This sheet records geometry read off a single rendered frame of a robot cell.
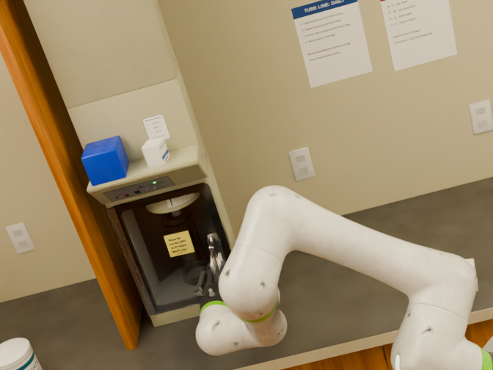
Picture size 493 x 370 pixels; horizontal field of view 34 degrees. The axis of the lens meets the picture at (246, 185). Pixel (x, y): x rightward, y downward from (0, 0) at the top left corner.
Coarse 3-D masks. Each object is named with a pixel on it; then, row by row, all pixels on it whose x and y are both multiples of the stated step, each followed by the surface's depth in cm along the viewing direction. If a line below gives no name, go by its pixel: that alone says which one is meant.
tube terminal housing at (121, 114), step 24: (120, 96) 223; (144, 96) 224; (168, 96) 224; (72, 120) 226; (96, 120) 226; (120, 120) 227; (168, 120) 227; (192, 120) 231; (144, 144) 230; (168, 144) 230; (192, 144) 230; (216, 192) 242; (168, 312) 256; (192, 312) 256
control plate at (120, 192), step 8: (168, 176) 225; (136, 184) 225; (144, 184) 227; (152, 184) 228; (160, 184) 229; (168, 184) 231; (104, 192) 226; (112, 192) 227; (120, 192) 229; (128, 192) 230; (144, 192) 233; (112, 200) 233
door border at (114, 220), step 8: (112, 208) 237; (112, 216) 239; (112, 224) 239; (120, 224) 240; (120, 232) 241; (120, 240) 242; (128, 248) 244; (128, 256) 245; (128, 264) 246; (136, 272) 247; (136, 280) 249; (144, 288) 250; (144, 296) 251; (144, 304) 252; (152, 304) 253; (152, 312) 254
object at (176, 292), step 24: (168, 192) 236; (192, 192) 236; (120, 216) 239; (144, 216) 239; (168, 216) 239; (192, 216) 239; (216, 216) 240; (144, 240) 243; (192, 240) 243; (216, 240) 243; (144, 264) 246; (168, 264) 246; (192, 264) 247; (168, 288) 250; (192, 288) 251
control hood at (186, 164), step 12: (180, 156) 225; (192, 156) 223; (132, 168) 227; (144, 168) 225; (156, 168) 223; (168, 168) 221; (180, 168) 221; (192, 168) 223; (204, 168) 229; (120, 180) 222; (132, 180) 222; (144, 180) 224; (180, 180) 230; (192, 180) 232; (96, 192) 225
